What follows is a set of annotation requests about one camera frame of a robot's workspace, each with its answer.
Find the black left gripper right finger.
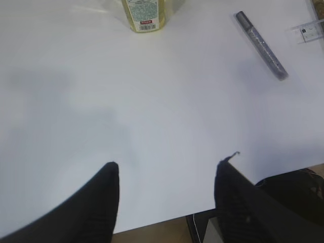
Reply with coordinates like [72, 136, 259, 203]
[214, 151, 323, 242]

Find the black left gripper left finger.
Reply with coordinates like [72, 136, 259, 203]
[1, 162, 119, 242]

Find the yellow tea bottle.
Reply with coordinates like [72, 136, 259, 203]
[121, 0, 166, 33]

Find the silver glitter pen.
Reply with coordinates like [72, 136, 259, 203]
[235, 11, 289, 80]

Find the clear plastic ruler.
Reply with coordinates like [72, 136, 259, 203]
[286, 20, 323, 45]

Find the gold glitter pen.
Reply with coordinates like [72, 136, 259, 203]
[312, 0, 324, 20]

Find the dark object under table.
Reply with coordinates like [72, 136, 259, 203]
[186, 168, 323, 242]

